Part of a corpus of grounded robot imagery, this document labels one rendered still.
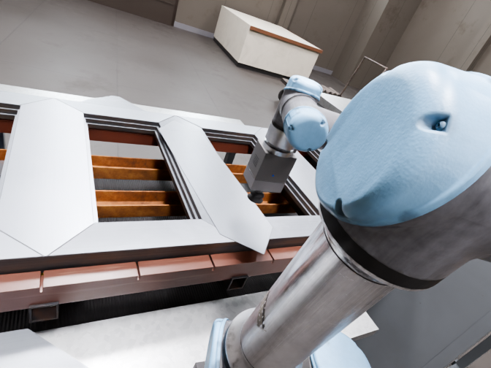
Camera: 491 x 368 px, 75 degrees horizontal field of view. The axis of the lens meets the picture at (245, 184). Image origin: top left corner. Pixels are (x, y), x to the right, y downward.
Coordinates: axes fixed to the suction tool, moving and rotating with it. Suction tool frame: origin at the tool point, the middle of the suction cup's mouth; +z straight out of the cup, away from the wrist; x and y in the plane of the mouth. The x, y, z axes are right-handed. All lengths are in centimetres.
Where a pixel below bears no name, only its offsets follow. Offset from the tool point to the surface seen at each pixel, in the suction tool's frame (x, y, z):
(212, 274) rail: 9.9, 8.5, 17.9
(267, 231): 0.6, -7.9, 11.0
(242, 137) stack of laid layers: -63, -20, 14
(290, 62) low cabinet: -575, -306, 64
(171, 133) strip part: -51, 14, 12
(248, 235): 2.4, -1.3, 11.0
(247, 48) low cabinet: -573, -203, 63
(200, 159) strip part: -34.8, 5.3, 11.4
